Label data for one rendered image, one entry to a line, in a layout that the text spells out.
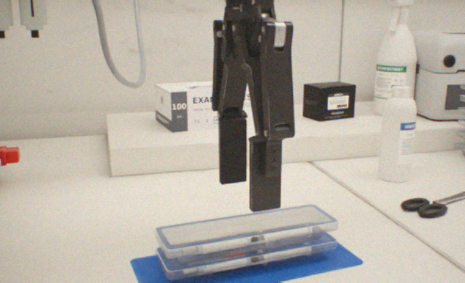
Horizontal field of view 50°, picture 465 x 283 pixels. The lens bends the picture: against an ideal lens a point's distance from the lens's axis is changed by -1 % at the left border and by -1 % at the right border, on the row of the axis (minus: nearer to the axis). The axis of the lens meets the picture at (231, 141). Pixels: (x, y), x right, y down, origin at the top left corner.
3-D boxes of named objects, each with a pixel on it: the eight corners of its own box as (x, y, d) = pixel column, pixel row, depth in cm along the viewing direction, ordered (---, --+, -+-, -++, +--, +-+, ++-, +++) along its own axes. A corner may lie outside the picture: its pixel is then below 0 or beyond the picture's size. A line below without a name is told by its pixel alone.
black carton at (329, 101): (302, 116, 105) (302, 82, 103) (336, 112, 109) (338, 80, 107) (319, 122, 100) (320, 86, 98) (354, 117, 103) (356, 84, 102)
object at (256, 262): (168, 294, 47) (167, 273, 47) (155, 266, 52) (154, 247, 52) (338, 260, 54) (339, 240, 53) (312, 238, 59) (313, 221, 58)
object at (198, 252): (167, 273, 47) (166, 251, 46) (154, 247, 52) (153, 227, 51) (339, 241, 53) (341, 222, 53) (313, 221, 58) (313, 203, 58)
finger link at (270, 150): (275, 119, 46) (291, 126, 43) (274, 172, 47) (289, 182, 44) (260, 120, 45) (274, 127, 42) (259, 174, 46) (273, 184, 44)
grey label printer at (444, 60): (379, 102, 121) (385, 29, 117) (455, 100, 124) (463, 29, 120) (433, 123, 98) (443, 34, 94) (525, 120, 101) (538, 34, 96)
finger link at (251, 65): (269, 24, 48) (275, 18, 47) (288, 140, 46) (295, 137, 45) (229, 25, 47) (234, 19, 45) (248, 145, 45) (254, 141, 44)
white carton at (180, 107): (155, 119, 101) (153, 82, 100) (259, 112, 110) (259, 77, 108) (171, 133, 91) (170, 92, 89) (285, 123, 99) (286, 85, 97)
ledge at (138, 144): (107, 134, 109) (105, 113, 108) (444, 115, 129) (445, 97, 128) (111, 177, 81) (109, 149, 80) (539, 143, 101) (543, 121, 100)
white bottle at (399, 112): (373, 179, 79) (380, 87, 76) (382, 170, 84) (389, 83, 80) (406, 185, 77) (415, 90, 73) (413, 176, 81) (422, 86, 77)
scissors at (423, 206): (430, 220, 63) (430, 215, 63) (393, 207, 68) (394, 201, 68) (489, 200, 71) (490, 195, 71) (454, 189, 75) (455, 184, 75)
